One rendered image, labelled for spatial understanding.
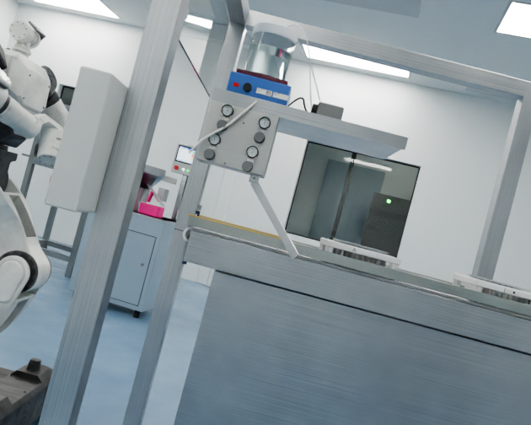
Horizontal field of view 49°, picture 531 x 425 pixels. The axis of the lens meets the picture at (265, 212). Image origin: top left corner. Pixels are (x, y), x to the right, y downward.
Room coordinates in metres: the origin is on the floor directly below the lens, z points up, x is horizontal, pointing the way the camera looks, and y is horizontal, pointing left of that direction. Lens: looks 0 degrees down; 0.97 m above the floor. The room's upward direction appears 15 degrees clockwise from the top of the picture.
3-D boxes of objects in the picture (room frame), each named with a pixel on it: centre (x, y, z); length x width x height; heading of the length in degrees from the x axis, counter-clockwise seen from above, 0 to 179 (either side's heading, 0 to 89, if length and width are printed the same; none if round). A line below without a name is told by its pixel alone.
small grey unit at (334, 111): (1.93, -0.11, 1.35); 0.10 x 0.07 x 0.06; 89
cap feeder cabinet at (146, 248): (4.67, 0.95, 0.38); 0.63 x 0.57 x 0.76; 79
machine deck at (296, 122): (2.00, -0.06, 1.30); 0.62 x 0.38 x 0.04; 89
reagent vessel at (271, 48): (1.96, 0.12, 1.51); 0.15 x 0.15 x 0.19
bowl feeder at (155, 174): (4.73, 0.98, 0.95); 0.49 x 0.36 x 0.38; 79
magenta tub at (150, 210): (4.45, 0.84, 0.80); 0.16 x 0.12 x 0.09; 79
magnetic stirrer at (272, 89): (1.95, 0.12, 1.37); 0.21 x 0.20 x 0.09; 179
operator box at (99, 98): (1.14, 0.36, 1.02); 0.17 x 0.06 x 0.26; 179
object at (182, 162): (4.77, 0.72, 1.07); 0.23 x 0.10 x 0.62; 79
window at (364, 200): (6.90, -0.94, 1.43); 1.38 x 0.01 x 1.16; 79
